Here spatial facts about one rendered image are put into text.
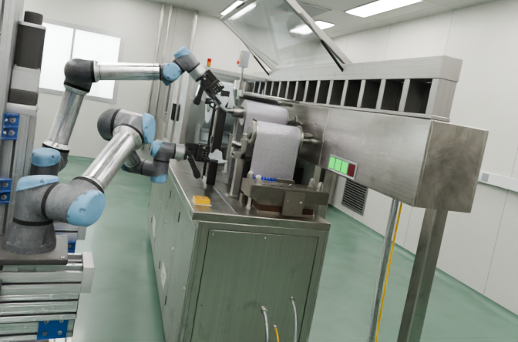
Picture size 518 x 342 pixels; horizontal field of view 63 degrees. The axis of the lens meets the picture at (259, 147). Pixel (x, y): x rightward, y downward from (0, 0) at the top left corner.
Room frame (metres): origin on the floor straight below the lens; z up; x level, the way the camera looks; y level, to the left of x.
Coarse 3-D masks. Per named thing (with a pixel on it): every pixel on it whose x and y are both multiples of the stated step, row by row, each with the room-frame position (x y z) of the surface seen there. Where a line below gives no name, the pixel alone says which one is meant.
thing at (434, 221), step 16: (320, 176) 2.42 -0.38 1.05; (320, 208) 2.38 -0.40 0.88; (432, 224) 1.53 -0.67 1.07; (432, 240) 1.53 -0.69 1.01; (416, 256) 1.57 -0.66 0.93; (432, 256) 1.54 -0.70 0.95; (416, 272) 1.55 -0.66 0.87; (432, 272) 1.54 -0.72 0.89; (416, 288) 1.54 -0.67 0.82; (416, 304) 1.53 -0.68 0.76; (416, 320) 1.53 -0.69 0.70; (400, 336) 1.57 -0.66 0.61; (416, 336) 1.54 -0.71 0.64
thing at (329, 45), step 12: (252, 0) 2.27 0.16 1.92; (288, 0) 1.97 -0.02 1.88; (228, 12) 2.75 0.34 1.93; (300, 12) 1.99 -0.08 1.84; (228, 24) 2.98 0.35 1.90; (312, 24) 2.02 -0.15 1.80; (240, 36) 3.01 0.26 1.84; (324, 36) 2.04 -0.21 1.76; (252, 48) 3.04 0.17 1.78; (336, 48) 2.06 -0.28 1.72; (264, 60) 3.07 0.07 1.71; (336, 60) 2.04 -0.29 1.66; (348, 60) 2.08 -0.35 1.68
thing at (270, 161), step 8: (256, 144) 2.11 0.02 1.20; (264, 144) 2.12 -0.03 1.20; (256, 152) 2.11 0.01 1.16; (264, 152) 2.12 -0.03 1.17; (272, 152) 2.13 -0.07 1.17; (280, 152) 2.15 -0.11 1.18; (288, 152) 2.16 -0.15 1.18; (296, 152) 2.17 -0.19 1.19; (256, 160) 2.11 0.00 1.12; (264, 160) 2.12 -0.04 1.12; (272, 160) 2.14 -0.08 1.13; (280, 160) 2.15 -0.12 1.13; (288, 160) 2.16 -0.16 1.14; (256, 168) 2.11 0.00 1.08; (264, 168) 2.13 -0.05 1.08; (272, 168) 2.14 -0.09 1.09; (280, 168) 2.15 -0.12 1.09; (288, 168) 2.17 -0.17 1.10; (264, 176) 2.13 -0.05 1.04; (272, 176) 2.14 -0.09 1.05; (280, 176) 2.15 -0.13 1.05; (288, 176) 2.17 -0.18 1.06
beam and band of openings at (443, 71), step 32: (352, 64) 1.98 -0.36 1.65; (384, 64) 1.74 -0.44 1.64; (416, 64) 1.54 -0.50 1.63; (448, 64) 1.43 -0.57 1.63; (288, 96) 2.73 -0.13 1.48; (320, 96) 2.30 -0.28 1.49; (352, 96) 2.01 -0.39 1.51; (384, 96) 1.72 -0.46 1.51; (416, 96) 1.58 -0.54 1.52; (448, 96) 1.44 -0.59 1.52
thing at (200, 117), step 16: (176, 80) 3.90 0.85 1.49; (224, 80) 3.09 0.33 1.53; (176, 96) 3.71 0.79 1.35; (192, 96) 3.03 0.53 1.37; (208, 96) 3.06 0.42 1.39; (256, 96) 3.17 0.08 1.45; (176, 112) 3.53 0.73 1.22; (192, 112) 3.03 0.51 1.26; (208, 112) 3.07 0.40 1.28; (176, 128) 3.38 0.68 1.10; (192, 128) 3.04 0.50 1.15; (208, 128) 3.07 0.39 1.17; (224, 128) 3.11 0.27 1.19; (224, 144) 3.12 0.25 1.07
